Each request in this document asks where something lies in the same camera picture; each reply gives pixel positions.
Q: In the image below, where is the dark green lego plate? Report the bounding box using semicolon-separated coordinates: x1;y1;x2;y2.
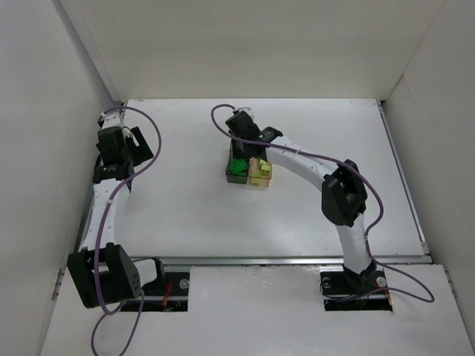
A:
229;159;249;177

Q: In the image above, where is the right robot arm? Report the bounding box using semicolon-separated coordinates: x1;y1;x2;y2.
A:
225;110;376;286

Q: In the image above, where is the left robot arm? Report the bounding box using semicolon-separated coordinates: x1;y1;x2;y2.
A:
68;126;166;309

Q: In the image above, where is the orange transparent container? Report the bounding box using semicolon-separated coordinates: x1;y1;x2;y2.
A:
248;158;272;188

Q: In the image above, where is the grey transparent container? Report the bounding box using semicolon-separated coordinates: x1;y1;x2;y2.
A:
225;144;249;185

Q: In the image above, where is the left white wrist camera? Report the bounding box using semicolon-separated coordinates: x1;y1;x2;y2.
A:
97;108;124;130

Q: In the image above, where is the aluminium rail front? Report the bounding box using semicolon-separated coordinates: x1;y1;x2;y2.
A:
76;255;445;268

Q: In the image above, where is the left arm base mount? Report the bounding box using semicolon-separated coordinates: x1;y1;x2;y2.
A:
142;266;190;312

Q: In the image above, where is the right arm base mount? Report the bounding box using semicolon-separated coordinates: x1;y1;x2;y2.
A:
319;268;393;312

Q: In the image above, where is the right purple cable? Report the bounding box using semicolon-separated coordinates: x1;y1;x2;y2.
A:
210;104;435;303

